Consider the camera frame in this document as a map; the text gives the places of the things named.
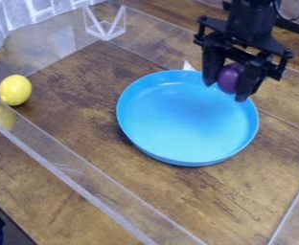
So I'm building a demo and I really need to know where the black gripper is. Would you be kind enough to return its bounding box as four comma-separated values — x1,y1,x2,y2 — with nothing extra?
194,0,292,102

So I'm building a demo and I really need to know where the purple toy eggplant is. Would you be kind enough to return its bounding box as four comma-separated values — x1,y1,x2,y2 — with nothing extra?
217,62,244,94

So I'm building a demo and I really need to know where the blue round tray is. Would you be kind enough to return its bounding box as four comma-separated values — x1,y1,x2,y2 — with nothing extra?
116,70,259,167

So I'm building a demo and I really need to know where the yellow lemon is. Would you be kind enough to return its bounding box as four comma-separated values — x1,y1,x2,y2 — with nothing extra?
0,75,31,106

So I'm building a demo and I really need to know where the clear acrylic enclosure wall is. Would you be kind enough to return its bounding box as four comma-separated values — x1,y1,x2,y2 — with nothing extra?
0,0,299,245

